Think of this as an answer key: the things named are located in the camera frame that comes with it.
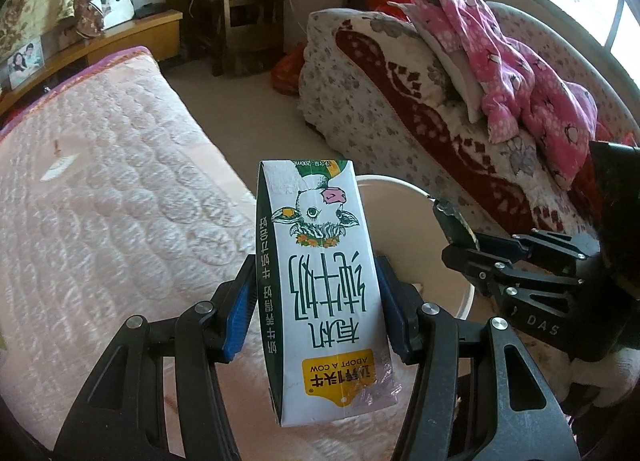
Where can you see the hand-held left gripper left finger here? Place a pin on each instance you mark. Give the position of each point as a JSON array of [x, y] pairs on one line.
[[240, 306]]

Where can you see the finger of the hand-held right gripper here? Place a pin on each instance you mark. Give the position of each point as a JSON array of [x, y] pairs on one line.
[[460, 228], [490, 273]]

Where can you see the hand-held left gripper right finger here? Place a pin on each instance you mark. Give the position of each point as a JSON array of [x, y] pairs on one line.
[[391, 311]]

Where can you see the white plastic bucket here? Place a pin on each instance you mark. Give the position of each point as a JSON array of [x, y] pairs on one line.
[[420, 241]]

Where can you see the white green milk carton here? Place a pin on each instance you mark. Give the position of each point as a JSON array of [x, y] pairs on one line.
[[325, 291]]

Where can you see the white pillow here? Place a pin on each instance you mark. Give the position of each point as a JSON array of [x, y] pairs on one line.
[[462, 86]]

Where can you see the pink quilted mattress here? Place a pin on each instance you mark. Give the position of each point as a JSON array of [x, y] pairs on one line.
[[125, 191]]

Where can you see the floral covered sofa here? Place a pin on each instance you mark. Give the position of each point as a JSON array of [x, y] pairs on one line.
[[380, 86]]

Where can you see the pink printed jacket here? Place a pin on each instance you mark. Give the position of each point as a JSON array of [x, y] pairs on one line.
[[520, 71]]

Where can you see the red bag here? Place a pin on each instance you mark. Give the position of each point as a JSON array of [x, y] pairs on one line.
[[289, 71]]

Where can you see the wooden chair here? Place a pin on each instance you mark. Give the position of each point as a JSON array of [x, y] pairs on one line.
[[235, 31]]

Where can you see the wooden headboard shelf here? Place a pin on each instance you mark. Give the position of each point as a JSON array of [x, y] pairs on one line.
[[125, 36]]

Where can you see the small black box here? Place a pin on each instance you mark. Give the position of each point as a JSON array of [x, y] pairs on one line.
[[151, 9]]

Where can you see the white printed cover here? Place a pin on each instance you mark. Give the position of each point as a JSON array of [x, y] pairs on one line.
[[115, 1]]

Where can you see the photo frame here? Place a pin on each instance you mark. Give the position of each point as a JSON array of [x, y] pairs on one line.
[[25, 63]]

